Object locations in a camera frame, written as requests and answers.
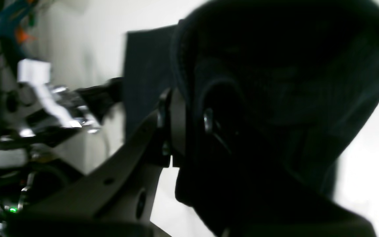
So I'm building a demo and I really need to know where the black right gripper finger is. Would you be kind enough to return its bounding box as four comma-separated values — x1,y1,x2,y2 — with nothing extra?
9,89,182,237

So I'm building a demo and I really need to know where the black T-shirt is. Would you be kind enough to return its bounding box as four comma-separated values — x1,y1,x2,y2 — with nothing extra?
123,0,379,237

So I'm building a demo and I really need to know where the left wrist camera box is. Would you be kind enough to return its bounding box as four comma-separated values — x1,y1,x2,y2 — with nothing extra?
17,59,51,85

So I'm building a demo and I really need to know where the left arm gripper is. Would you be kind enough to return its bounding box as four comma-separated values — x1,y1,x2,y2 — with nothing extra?
0,77,124,211

